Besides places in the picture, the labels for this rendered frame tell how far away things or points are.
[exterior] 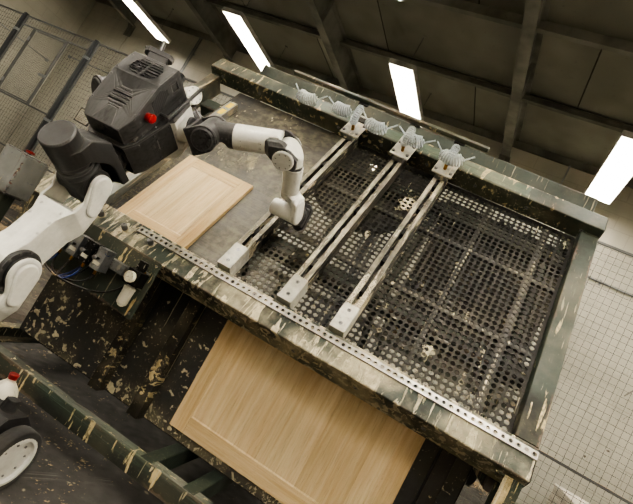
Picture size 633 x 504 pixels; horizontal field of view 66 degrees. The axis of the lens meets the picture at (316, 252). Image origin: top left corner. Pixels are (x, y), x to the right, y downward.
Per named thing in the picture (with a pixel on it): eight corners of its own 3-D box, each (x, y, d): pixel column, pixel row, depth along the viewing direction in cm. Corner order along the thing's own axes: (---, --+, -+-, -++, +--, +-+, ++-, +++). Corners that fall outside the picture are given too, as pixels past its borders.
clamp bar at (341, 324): (322, 332, 179) (329, 294, 161) (439, 166, 249) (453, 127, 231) (346, 345, 176) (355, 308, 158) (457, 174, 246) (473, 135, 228)
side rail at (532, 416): (502, 446, 163) (515, 434, 155) (569, 246, 228) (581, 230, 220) (525, 460, 161) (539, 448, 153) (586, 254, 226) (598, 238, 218)
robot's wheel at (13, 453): (-32, 505, 138) (-5, 445, 137) (-43, 495, 140) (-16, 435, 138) (28, 478, 157) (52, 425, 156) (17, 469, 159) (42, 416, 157)
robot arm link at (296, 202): (293, 228, 186) (298, 200, 177) (274, 218, 188) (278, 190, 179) (302, 220, 190) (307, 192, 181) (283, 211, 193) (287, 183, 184)
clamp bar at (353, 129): (214, 270, 193) (209, 229, 175) (354, 130, 263) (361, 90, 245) (234, 281, 190) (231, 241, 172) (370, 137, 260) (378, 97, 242)
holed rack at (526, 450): (137, 231, 196) (136, 230, 196) (142, 227, 198) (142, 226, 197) (536, 461, 150) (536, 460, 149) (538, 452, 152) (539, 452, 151)
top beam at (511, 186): (211, 80, 283) (210, 64, 276) (222, 73, 289) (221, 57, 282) (593, 246, 221) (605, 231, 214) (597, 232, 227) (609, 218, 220)
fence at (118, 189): (95, 203, 211) (92, 196, 208) (230, 107, 267) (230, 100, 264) (103, 208, 210) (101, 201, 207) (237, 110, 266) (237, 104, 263)
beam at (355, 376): (36, 204, 215) (27, 186, 207) (58, 190, 223) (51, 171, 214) (516, 493, 154) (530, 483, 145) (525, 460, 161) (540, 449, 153)
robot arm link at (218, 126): (229, 129, 162) (190, 123, 163) (229, 155, 166) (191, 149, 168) (240, 120, 172) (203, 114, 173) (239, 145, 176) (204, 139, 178)
